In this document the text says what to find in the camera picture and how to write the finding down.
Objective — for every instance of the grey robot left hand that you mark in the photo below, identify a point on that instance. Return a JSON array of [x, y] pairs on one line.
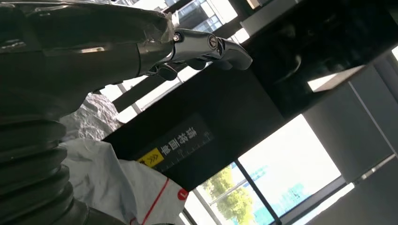
[[77, 46]]

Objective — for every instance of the white parcel thin red line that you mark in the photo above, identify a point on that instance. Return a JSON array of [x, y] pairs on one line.
[[102, 180]]

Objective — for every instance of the black inbound scanner machine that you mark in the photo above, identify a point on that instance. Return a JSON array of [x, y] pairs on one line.
[[233, 102]]

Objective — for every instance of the black yellow label sticker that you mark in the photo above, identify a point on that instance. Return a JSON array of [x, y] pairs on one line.
[[180, 146]]

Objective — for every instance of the green tree outside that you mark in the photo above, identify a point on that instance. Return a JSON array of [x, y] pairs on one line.
[[230, 198]]

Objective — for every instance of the dark window frame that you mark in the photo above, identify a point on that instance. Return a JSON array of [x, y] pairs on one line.
[[258, 192]]

